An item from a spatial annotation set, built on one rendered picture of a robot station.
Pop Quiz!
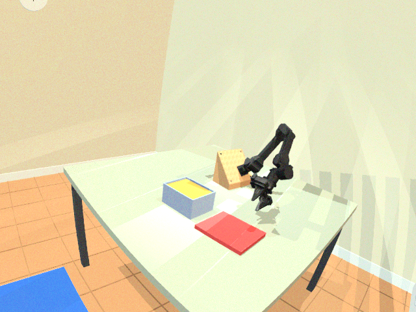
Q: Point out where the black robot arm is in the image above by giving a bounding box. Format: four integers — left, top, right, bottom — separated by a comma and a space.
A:
237, 123, 296, 189

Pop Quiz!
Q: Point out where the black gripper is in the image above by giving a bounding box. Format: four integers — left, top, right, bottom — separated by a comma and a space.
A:
251, 175, 277, 211

